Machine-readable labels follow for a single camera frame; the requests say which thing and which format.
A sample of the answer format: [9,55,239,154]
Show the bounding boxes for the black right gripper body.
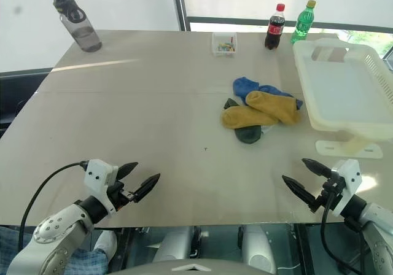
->
[308,168,345,214]

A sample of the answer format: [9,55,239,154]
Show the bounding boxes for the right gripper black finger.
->
[281,175,317,207]
[302,157,333,178]

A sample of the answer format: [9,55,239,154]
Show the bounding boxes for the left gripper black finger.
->
[133,172,161,203]
[118,161,139,180]

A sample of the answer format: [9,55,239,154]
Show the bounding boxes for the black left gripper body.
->
[106,180,136,212]

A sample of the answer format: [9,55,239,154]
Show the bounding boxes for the white plastic basket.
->
[292,37,393,141]

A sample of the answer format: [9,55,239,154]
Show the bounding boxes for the small clear plastic box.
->
[211,31,238,56]

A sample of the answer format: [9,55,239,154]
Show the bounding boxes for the white basket stand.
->
[315,130,384,159]

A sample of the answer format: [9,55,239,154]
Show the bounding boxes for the white shoe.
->
[93,230,118,261]

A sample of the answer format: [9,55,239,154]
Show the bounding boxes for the black table leg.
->
[293,224,317,275]

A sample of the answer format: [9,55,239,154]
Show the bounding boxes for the silver robot left leg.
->
[152,225,200,262]

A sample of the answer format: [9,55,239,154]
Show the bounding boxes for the silver robot leg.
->
[239,224,277,274]
[152,225,200,262]

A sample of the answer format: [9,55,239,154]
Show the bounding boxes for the silver robot right leg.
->
[239,224,277,274]

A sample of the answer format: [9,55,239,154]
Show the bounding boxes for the blue plaid trousers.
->
[0,225,110,275]

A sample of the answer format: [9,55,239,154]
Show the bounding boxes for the dark green sock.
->
[223,98,262,144]

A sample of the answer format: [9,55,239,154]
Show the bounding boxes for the blue sock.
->
[259,84,304,112]
[232,76,262,106]

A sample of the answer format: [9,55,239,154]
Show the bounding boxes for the grey robot torso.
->
[107,258,273,275]

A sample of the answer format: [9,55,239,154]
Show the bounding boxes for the black low cabinet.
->
[0,68,53,138]

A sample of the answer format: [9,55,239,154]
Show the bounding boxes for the grey water bottle black cap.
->
[50,0,103,53]

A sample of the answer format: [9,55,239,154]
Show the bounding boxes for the green soda bottle yellow cap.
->
[290,0,317,45]

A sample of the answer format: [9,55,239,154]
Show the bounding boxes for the cola bottle red cap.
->
[264,3,286,51]

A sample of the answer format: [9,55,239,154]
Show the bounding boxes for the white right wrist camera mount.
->
[331,158,364,217]

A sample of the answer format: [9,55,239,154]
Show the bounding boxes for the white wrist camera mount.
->
[331,158,364,217]
[83,159,119,216]

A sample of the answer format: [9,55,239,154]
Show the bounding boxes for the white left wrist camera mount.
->
[83,159,119,216]

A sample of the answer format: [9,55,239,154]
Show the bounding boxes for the thin white floor cable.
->
[276,259,301,271]

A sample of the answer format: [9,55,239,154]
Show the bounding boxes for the black window frame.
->
[171,0,393,35]

